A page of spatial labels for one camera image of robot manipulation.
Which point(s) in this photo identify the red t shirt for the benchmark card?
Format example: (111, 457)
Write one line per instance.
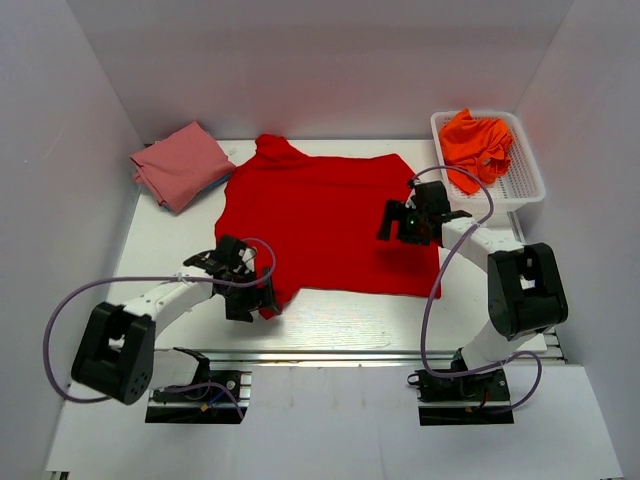
(315, 219)

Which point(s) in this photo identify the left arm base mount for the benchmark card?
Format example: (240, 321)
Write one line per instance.
(197, 395)

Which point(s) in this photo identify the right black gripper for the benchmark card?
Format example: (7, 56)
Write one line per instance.
(395, 210)

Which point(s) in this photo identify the white plastic basket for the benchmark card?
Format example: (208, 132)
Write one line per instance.
(522, 184)

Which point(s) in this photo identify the folded pink t shirt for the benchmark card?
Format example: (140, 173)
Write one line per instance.
(190, 150)

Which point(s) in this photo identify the aluminium table rail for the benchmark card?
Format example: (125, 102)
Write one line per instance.
(552, 354)

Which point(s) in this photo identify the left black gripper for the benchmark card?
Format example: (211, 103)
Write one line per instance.
(259, 296)

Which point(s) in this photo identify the folded blue t shirt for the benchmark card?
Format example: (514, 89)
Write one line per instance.
(174, 192)

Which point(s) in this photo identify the orange t shirt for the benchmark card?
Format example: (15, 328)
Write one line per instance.
(480, 146)

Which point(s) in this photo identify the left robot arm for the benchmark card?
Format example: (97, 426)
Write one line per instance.
(118, 356)

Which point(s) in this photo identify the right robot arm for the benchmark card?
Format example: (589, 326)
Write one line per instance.
(525, 292)

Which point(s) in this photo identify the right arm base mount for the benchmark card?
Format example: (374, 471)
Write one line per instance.
(477, 400)

